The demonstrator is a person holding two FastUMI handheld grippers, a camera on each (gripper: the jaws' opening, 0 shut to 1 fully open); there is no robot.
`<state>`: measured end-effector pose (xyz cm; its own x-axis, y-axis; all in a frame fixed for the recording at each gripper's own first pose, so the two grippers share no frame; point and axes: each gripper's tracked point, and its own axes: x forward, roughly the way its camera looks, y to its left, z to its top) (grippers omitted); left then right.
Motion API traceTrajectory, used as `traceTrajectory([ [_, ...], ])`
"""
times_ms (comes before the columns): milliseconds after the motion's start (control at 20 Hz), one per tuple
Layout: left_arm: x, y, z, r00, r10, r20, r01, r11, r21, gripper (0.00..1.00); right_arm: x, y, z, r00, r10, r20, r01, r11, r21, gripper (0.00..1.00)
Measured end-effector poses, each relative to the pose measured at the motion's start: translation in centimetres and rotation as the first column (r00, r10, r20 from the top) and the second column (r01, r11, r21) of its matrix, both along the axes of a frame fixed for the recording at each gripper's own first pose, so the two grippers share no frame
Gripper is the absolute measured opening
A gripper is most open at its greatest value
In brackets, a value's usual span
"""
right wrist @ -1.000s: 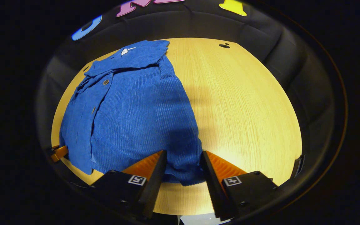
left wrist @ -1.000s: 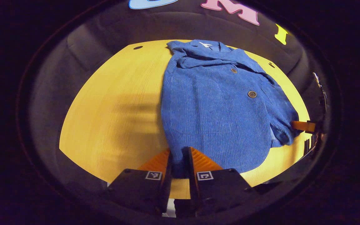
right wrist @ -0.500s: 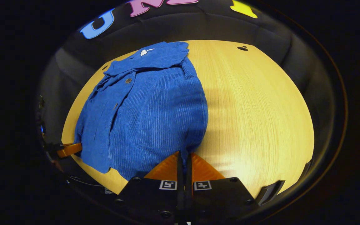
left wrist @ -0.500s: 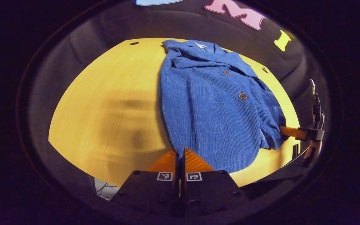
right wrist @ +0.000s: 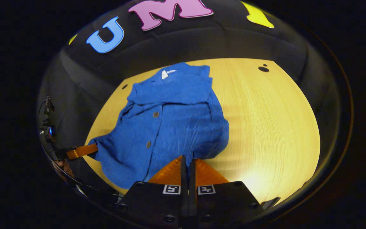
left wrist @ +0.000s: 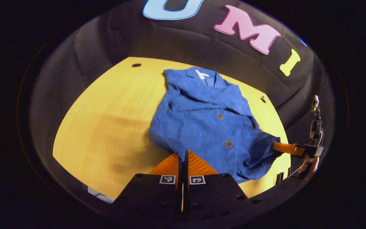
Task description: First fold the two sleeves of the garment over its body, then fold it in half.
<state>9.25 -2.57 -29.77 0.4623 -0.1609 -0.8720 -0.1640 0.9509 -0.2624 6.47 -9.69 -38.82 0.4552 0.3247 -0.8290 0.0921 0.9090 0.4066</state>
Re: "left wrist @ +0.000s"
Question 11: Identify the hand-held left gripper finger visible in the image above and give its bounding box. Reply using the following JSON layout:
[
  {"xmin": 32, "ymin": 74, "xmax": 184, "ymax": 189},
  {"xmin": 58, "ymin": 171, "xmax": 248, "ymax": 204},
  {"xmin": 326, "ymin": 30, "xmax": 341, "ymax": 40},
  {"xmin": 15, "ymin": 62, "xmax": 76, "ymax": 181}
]
[
  {"xmin": 113, "ymin": 153, "xmax": 183, "ymax": 221},
  {"xmin": 183, "ymin": 150, "xmax": 249, "ymax": 221}
]

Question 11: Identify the blue button jacket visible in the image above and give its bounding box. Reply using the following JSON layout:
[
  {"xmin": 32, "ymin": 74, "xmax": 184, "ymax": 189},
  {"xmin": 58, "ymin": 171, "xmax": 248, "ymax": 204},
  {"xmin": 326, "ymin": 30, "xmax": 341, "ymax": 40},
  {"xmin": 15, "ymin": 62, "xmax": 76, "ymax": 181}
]
[{"xmin": 148, "ymin": 66, "xmax": 282, "ymax": 184}]

